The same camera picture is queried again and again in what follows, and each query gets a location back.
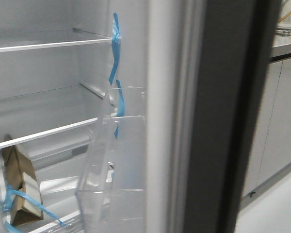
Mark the white fridge door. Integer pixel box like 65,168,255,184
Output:
146,0,281,233

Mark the upper clear door bin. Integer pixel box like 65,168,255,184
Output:
77,87,146,192

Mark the clear door bin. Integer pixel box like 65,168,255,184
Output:
76,189,145,233
77,87,146,192

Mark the lower clear door bin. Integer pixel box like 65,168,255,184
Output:
76,189,145,233

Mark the lower glass fridge shelf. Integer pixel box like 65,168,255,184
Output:
31,143,88,233

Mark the glass fridge shelf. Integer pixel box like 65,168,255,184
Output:
0,29,112,53
31,143,88,233
0,83,106,149

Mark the middle glass fridge shelf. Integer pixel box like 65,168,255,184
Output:
0,83,106,149

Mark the top glass fridge shelf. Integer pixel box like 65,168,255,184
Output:
0,29,112,53

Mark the middle blue tape strip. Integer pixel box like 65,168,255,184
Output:
113,79,126,139

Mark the blue tape strip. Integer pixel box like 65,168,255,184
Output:
113,79,126,139
0,142,65,233
109,12,121,86

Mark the top blue tape strip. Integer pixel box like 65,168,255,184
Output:
109,12,121,86

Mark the grey kitchen counter cabinet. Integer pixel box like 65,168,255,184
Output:
240,0,291,209

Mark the brown cardboard box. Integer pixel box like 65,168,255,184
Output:
1,145,44,227

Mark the left blue tape strip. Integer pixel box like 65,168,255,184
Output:
0,142,65,233

